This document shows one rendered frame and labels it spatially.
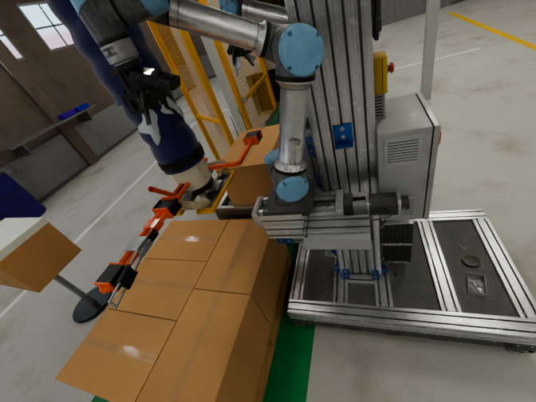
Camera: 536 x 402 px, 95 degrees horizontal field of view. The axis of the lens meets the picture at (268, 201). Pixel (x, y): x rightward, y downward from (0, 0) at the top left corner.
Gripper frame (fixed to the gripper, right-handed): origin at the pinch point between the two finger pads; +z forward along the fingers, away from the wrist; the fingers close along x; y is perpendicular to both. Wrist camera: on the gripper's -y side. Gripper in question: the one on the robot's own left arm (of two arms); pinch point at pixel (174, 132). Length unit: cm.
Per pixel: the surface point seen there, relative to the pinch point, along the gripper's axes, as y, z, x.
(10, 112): 590, -10, -284
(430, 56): -142, 94, -345
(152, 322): 68, 98, 20
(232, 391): 13, 111, 40
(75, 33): 33, -32, -20
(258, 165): 13, 58, -71
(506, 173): -166, 152, -158
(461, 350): -94, 152, -7
